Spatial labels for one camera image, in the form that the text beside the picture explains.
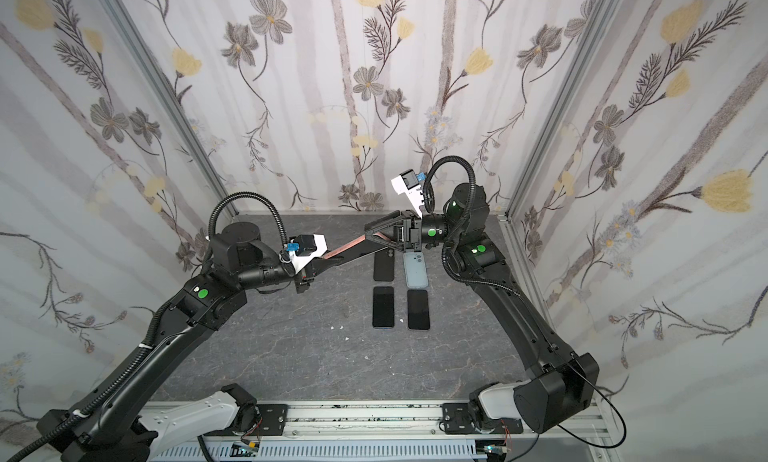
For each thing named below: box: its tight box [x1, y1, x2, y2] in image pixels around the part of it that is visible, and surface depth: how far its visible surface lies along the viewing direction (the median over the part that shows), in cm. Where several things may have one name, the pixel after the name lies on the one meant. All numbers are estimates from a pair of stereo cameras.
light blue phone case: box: [403, 251, 429, 289], surface depth 106 cm
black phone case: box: [373, 248, 395, 282], surface depth 106 cm
